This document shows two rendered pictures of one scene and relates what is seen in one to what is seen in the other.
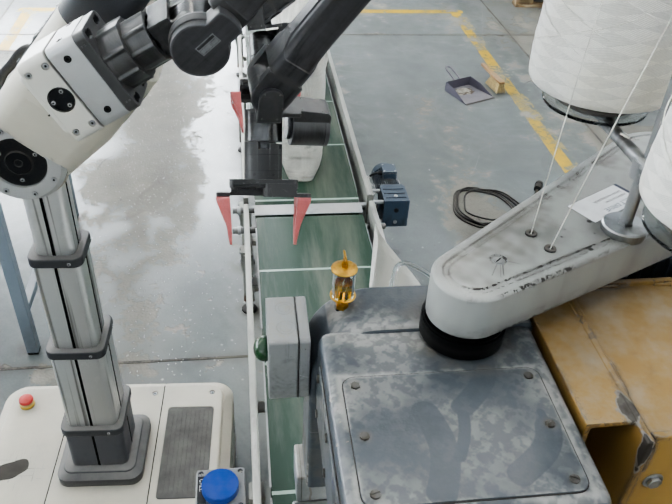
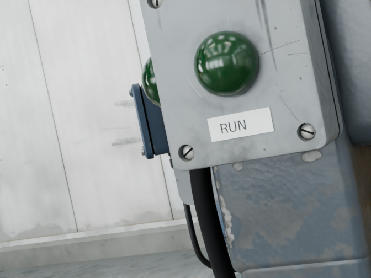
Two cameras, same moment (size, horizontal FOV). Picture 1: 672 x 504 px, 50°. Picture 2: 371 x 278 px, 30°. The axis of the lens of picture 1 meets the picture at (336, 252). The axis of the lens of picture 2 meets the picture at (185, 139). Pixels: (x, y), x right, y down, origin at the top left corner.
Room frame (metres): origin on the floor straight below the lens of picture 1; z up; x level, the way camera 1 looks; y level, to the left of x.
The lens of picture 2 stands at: (0.44, 0.35, 1.27)
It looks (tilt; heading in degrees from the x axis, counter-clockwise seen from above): 3 degrees down; 302
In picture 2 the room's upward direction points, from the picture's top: 12 degrees counter-clockwise
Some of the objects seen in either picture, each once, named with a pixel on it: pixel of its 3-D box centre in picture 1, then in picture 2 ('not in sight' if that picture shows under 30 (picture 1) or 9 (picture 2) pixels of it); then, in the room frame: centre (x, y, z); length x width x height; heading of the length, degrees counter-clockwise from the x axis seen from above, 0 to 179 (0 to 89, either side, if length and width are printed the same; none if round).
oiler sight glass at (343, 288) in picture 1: (343, 281); not in sight; (0.60, -0.01, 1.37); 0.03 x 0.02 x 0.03; 9
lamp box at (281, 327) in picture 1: (287, 347); (243, 62); (0.58, 0.05, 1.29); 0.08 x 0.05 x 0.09; 9
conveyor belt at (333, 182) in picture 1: (288, 90); not in sight; (3.34, 0.28, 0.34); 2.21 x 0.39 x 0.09; 9
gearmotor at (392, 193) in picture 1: (384, 190); not in sight; (2.43, -0.18, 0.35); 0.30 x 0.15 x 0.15; 9
